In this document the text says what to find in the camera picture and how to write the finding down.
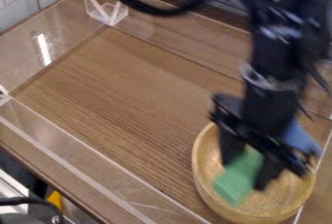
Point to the clear acrylic corner bracket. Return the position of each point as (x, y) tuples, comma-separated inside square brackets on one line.
[(107, 13)]

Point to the green rectangular block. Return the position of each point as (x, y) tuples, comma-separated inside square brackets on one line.
[(235, 182)]

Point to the brown wooden bowl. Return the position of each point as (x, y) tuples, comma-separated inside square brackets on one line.
[(264, 207)]

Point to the black and yellow device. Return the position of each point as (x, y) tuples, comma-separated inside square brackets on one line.
[(26, 198)]

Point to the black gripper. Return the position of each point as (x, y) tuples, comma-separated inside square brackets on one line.
[(260, 121)]

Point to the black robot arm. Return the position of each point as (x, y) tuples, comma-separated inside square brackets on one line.
[(291, 41)]

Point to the clear acrylic tray wall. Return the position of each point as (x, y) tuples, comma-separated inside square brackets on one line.
[(93, 181)]

